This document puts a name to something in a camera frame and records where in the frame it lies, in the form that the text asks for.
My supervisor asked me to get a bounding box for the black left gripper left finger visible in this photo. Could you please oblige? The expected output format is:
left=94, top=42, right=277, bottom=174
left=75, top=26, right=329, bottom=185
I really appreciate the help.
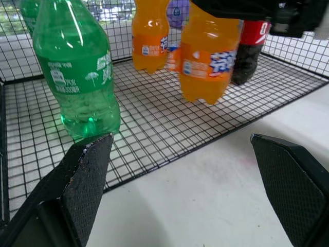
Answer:
left=0, top=133, right=114, bottom=247

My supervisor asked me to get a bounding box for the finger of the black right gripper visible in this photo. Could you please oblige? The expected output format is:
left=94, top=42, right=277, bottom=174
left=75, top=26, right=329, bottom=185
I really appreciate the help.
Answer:
left=191, top=0, right=280, bottom=21

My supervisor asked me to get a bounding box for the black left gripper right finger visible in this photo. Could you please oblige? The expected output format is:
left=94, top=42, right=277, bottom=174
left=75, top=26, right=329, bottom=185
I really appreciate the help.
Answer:
left=250, top=133, right=329, bottom=247

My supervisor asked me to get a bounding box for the orange soda bottle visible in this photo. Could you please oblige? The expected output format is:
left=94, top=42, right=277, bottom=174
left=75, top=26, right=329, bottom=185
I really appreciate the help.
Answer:
left=166, top=46, right=182, bottom=73
left=178, top=2, right=240, bottom=105
left=131, top=0, right=170, bottom=75

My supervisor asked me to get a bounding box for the purple drink bottle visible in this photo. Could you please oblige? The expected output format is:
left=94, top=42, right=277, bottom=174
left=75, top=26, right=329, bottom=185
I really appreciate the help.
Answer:
left=166, top=0, right=190, bottom=29

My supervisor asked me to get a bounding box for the red label cola bottle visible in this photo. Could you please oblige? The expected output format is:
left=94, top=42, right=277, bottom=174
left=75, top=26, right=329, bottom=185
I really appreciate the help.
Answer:
left=231, top=19, right=272, bottom=86

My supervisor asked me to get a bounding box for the large green soda bottle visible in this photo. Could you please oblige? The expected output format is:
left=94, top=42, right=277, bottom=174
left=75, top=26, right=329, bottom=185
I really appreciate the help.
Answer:
left=32, top=0, right=121, bottom=142

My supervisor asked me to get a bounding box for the black wire mesh rack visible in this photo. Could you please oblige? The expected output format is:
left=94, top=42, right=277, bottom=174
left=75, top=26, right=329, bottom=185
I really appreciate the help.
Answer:
left=0, top=0, right=329, bottom=225

